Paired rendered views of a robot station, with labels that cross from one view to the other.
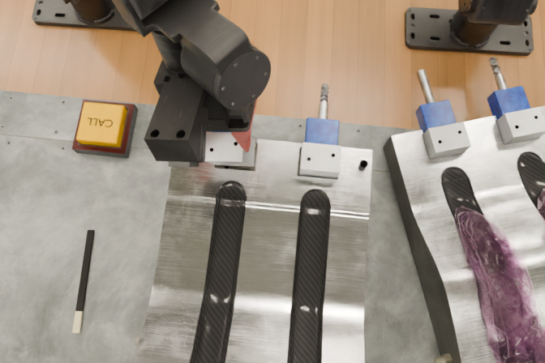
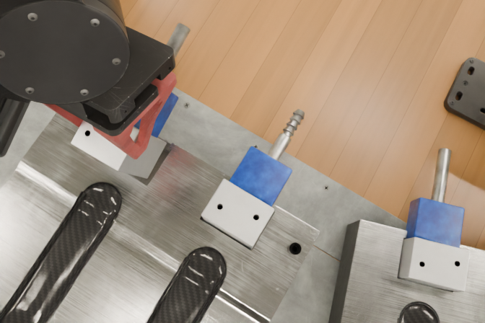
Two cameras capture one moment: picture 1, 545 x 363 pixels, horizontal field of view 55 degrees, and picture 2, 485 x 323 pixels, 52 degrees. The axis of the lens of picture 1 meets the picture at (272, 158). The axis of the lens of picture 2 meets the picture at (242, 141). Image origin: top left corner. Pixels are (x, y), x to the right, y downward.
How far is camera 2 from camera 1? 27 cm
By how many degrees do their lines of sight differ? 6
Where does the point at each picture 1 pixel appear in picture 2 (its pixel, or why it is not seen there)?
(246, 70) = (63, 39)
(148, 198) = (24, 150)
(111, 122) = not seen: hidden behind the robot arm
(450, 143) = (436, 272)
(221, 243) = (55, 261)
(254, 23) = not seen: outside the picture
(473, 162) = (457, 311)
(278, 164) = (182, 192)
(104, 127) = not seen: hidden behind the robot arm
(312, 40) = (325, 45)
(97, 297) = not seen: outside the picture
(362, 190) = (278, 282)
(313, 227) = (186, 300)
